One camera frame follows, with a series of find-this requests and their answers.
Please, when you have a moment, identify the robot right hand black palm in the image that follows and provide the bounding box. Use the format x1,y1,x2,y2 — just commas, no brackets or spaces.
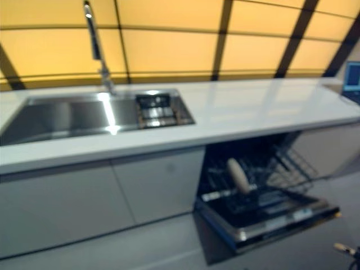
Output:
334,242,360,257

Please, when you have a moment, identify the beige round plate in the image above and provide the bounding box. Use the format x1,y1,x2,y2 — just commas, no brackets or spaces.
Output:
227,157,251,195

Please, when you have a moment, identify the built-in dishwasher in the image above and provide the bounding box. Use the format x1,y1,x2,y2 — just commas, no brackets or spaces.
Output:
193,132,341,255

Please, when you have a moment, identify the white glossy cabinet door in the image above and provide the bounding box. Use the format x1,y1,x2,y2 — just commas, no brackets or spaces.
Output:
0,160,138,259
289,119,360,179
110,147,206,226

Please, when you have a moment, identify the blue lit computer monitor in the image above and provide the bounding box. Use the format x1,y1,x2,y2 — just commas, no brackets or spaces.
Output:
341,60,360,105

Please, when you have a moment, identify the black sink drying rack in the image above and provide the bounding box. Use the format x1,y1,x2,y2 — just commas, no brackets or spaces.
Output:
135,93,195,130

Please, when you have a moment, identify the stainless steel sink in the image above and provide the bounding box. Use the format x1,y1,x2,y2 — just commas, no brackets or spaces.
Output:
0,88,196,147

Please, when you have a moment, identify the chrome kitchen faucet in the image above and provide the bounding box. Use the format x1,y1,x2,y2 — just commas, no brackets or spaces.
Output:
83,1,116,96

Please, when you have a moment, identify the black wire dishwasher cup rack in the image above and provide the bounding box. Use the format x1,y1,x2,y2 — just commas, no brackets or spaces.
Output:
267,145,319,190

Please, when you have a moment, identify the yellow panel window dark frame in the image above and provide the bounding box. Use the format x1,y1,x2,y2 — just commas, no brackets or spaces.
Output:
0,0,360,92

